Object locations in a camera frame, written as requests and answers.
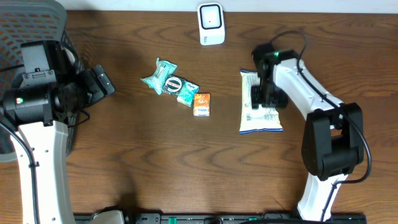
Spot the grey plastic mesh basket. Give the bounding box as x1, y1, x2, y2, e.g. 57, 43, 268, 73
0, 0, 85, 163

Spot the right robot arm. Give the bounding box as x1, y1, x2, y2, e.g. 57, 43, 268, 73
249, 44, 365, 222

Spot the small teal tissue pack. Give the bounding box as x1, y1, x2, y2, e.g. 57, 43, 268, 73
177, 82, 199, 107

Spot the orange small snack packet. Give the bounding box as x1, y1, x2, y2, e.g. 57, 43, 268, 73
193, 93, 210, 116

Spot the large white snack bag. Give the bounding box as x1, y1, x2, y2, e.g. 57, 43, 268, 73
239, 70, 284, 134

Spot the teal snack packet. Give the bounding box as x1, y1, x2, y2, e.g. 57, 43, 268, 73
141, 58, 178, 95

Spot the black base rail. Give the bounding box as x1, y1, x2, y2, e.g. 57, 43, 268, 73
74, 212, 368, 224

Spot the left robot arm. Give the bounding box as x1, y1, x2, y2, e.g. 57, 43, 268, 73
1, 40, 116, 223

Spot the white barcode scanner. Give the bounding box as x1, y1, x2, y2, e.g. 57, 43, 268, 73
197, 2, 226, 45

